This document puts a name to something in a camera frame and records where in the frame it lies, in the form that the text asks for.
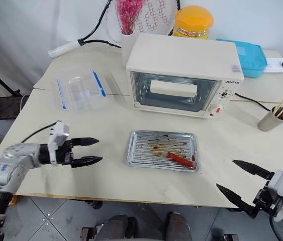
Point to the white power strip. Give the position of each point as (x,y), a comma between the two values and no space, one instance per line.
(273,64)

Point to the glass toaster oven door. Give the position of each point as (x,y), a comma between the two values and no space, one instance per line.
(174,89)

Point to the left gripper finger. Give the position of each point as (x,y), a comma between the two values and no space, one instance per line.
(84,141)
(87,160)

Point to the black floor mat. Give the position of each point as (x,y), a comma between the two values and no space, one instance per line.
(5,108)

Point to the cream toaster oven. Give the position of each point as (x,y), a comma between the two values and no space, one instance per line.
(181,55)

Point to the badminton racket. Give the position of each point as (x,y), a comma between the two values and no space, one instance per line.
(153,15)

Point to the yellow plastic jar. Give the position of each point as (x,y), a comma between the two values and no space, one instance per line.
(194,20)

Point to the white vase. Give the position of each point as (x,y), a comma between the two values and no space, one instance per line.
(127,47)

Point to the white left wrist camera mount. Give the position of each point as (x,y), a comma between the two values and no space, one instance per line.
(60,133)

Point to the clear container blue clips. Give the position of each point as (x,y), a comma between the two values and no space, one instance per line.
(81,95)

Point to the metal cup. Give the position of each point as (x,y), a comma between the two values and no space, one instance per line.
(269,123)

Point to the metal baking tray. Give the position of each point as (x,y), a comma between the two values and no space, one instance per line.
(143,150)

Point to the small cream oven knob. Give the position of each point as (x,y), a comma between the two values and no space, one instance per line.
(223,94)

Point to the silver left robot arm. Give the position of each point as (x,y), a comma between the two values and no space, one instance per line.
(13,163)

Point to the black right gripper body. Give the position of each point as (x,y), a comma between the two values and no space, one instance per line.
(267,203)

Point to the dark rounded shape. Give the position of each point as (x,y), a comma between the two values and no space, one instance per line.
(116,226)
(179,226)

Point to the black table caster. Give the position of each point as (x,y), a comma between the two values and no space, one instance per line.
(96,204)

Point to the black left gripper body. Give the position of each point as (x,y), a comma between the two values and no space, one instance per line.
(65,153)

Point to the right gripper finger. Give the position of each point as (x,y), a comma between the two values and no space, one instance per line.
(254,170)
(234,197)

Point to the red sausage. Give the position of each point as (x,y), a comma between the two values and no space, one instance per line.
(180,159)

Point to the blue fabric bag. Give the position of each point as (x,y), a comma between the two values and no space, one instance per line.
(249,57)

